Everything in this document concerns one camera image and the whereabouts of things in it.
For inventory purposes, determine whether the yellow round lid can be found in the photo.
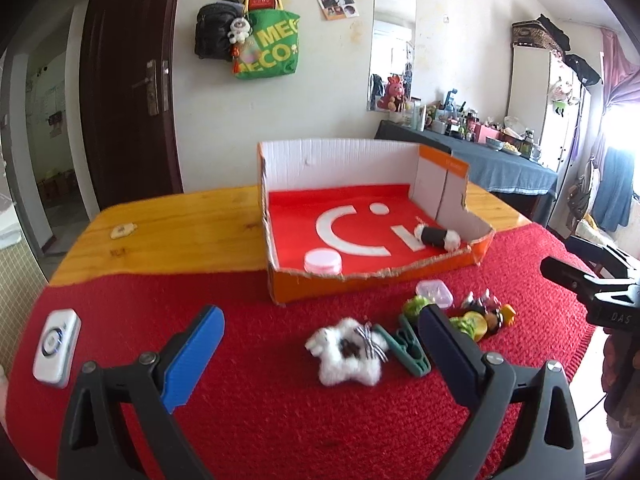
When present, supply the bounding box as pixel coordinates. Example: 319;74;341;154
463;311;488;342

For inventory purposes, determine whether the teal plastic clothes clip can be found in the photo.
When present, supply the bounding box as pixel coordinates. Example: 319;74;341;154
373;314;432;378

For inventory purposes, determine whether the dark small doll figurine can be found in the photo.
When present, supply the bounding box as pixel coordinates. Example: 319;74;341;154
460;289;495;315

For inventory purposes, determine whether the pink yellow doll figurine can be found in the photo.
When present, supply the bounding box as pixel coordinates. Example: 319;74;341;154
485;297;516;334

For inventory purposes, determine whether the green yarn ball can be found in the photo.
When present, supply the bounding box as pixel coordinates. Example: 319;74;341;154
449;316;475;340
402;295;433;324

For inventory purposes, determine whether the clear small plastic box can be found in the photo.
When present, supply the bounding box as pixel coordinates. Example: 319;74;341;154
416;280;454;309

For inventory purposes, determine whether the white fluffy plush toy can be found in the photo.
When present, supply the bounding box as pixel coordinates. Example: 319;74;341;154
305;318;388;387

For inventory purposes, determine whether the black white fuzzy roll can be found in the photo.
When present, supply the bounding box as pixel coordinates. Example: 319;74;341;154
413;223;462;252

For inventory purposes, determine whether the round white pink compact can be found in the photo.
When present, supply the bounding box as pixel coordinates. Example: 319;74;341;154
304;248;343;275

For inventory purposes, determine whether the red knitted table cloth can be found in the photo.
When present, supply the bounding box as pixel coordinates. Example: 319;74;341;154
4;221;599;480

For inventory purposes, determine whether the white rectangular device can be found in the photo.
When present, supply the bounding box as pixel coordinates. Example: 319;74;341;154
32;309;81;389

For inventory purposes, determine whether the blue covered side table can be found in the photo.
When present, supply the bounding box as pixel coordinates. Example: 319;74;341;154
375;120;559;226

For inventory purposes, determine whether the small white sticker on table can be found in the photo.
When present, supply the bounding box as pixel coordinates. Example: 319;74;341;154
110;222;137;240

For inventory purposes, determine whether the white wardrobe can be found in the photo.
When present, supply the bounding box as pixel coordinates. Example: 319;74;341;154
504;21;591;174

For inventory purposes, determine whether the orange cardboard box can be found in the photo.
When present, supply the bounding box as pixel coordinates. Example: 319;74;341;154
257;139;495;304

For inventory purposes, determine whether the pink plush rabbit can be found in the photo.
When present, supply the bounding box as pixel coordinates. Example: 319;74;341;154
378;75;405;113

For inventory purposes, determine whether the green tote bag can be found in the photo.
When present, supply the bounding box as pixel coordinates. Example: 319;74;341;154
231;0;299;80

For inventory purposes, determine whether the black backpack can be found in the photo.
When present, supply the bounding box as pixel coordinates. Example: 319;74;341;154
194;0;244;62

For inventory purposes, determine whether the dark brown door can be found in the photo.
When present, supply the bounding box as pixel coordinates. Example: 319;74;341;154
79;0;183;209

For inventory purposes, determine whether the wall mirror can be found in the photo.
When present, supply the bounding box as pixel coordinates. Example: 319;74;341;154
368;0;416;113

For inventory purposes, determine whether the white plush keychain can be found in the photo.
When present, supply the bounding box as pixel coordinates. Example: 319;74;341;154
228;16;252;44

